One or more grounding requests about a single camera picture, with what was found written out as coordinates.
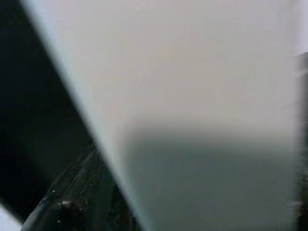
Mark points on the white plastic table leg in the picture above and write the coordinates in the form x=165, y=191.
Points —
x=192, y=96

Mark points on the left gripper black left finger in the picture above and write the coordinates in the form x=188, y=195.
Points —
x=81, y=197

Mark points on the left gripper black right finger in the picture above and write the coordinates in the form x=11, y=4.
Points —
x=302, y=144

